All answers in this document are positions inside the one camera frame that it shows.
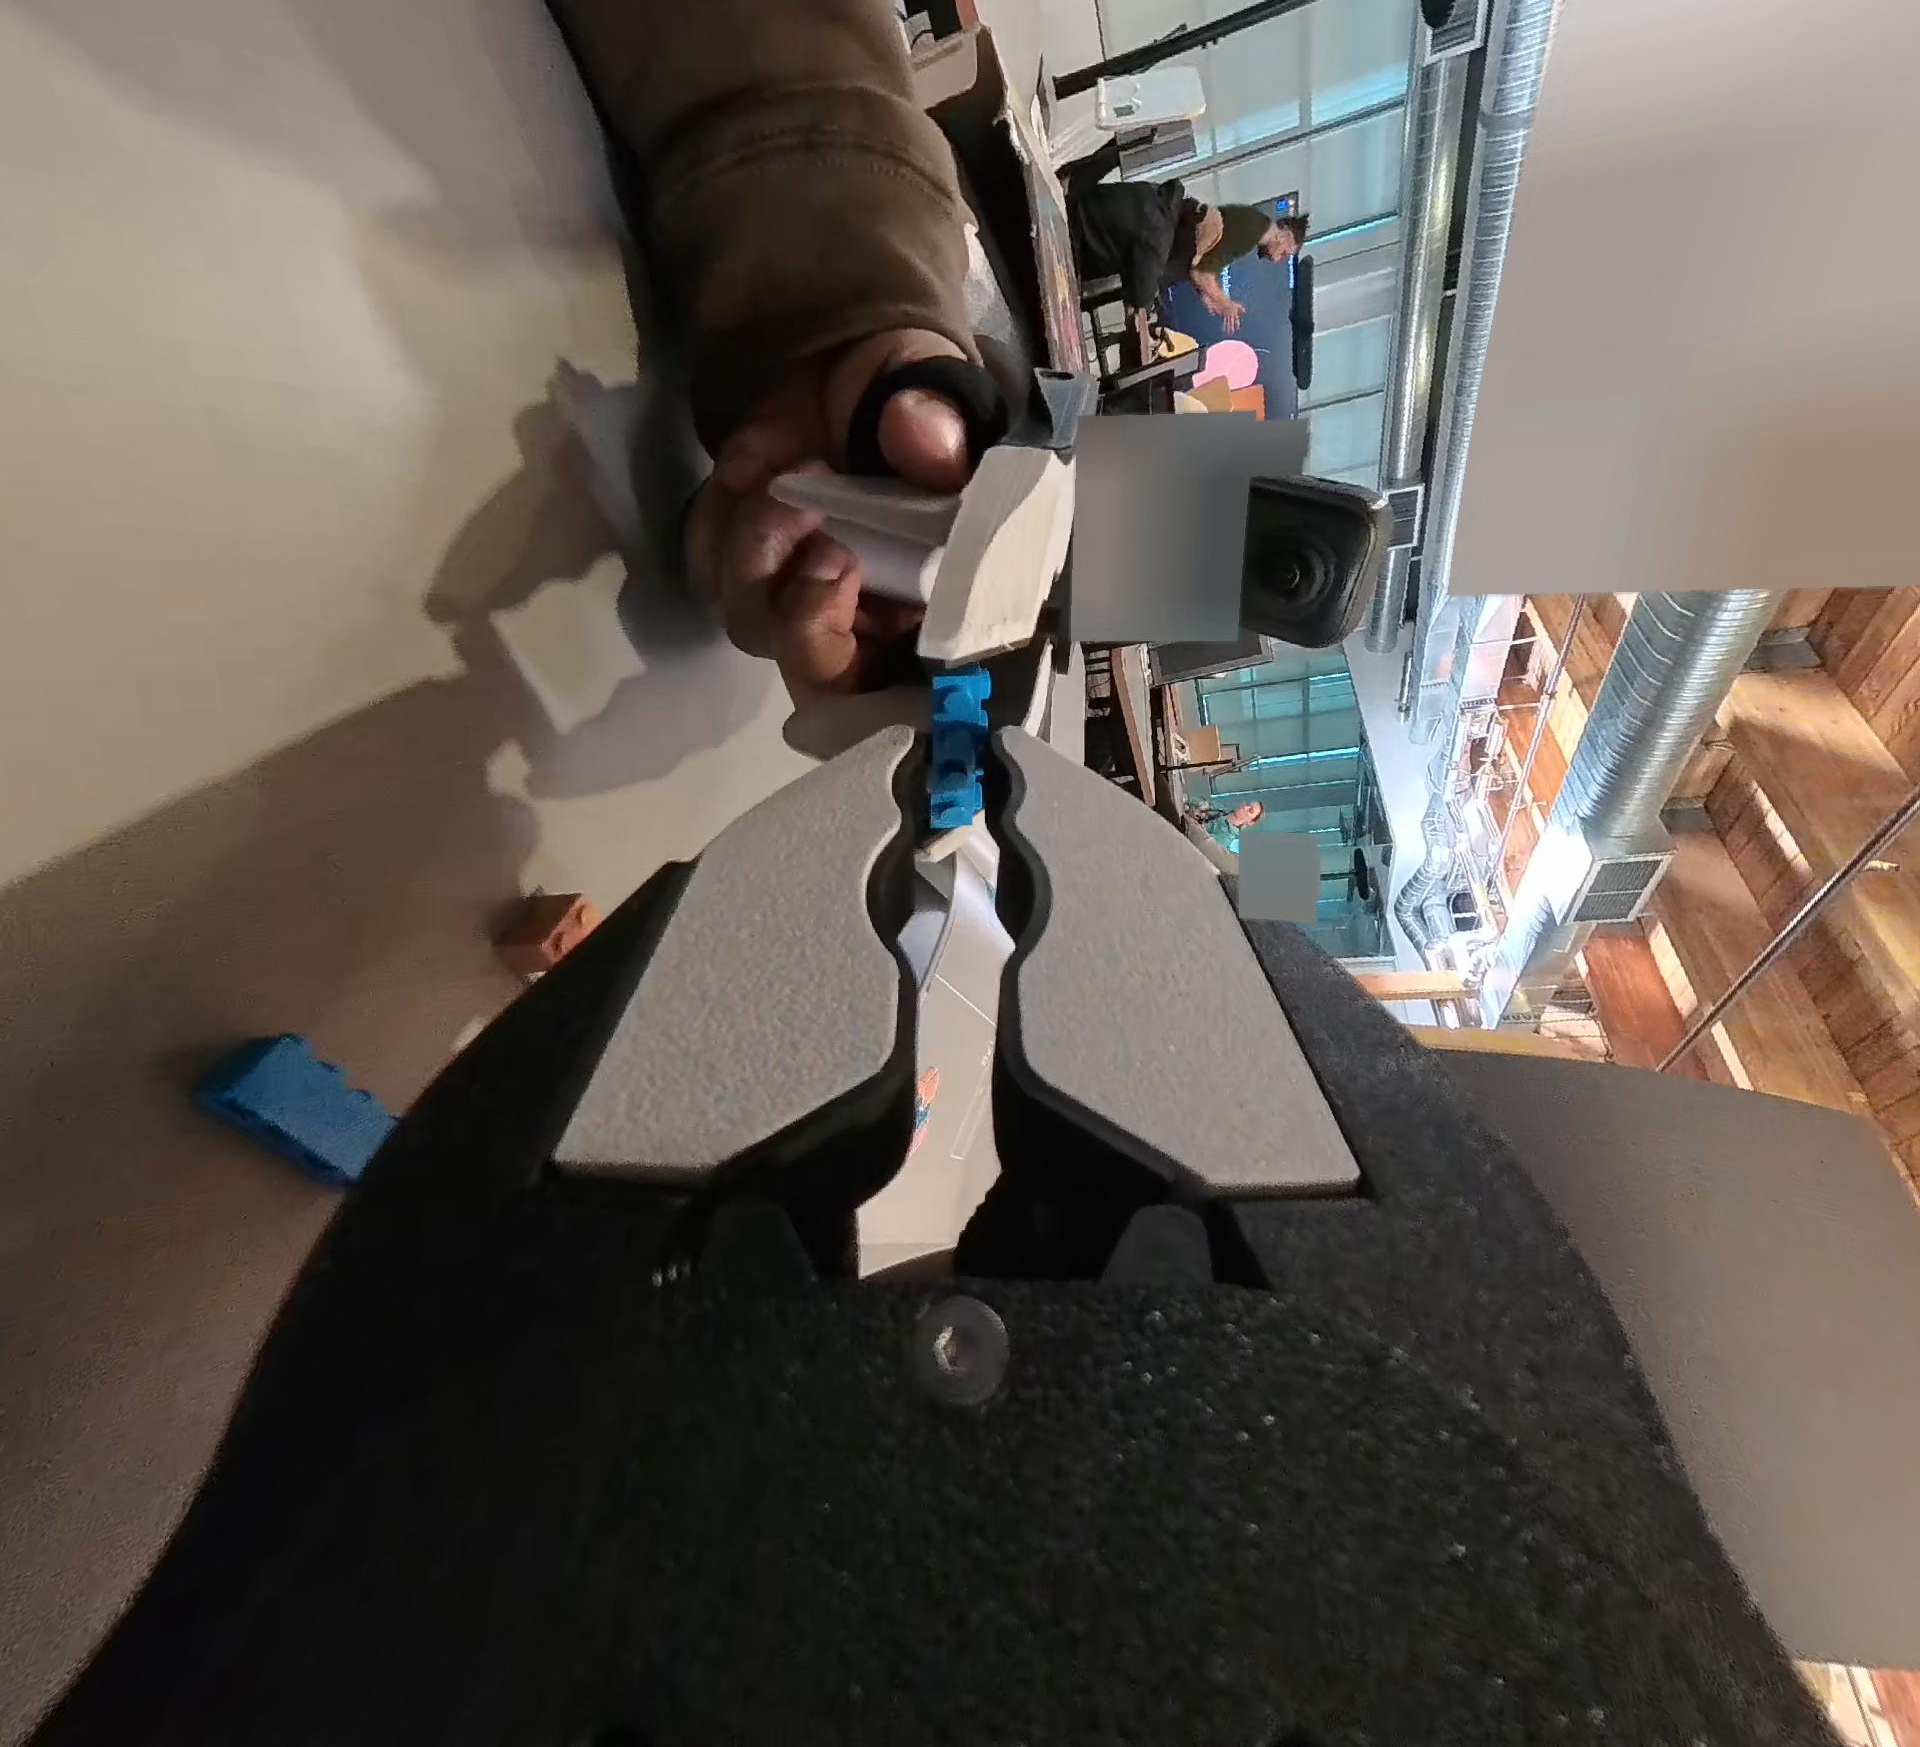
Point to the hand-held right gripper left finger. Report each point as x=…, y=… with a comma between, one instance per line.
x=736, y=1013

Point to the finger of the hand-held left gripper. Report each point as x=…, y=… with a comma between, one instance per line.
x=1064, y=696
x=1005, y=548

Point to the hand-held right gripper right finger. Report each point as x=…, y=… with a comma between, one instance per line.
x=1185, y=1027

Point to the long blue brick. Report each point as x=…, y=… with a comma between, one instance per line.
x=956, y=742

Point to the long orange studded plate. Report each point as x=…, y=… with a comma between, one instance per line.
x=547, y=935

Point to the grey instruction booklet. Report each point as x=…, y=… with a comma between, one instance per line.
x=952, y=966

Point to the small blue brick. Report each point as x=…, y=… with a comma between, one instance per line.
x=292, y=1110

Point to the person's left forearm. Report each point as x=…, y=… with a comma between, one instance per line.
x=752, y=53

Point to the grey desk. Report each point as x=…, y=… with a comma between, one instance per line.
x=225, y=277

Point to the large display screen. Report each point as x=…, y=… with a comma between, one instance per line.
x=1260, y=352

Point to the dark printed toy box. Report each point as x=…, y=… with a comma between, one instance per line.
x=1057, y=262

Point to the metal air vent box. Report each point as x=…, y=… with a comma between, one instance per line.
x=1621, y=887

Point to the white ceiling projector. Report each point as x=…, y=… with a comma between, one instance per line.
x=1147, y=97

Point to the wood-edged black table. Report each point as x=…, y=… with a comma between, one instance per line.
x=1650, y=1327

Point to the large spiral air duct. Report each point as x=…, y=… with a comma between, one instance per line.
x=1650, y=696

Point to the slim spiral air duct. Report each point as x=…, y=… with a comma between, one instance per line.
x=1499, y=127

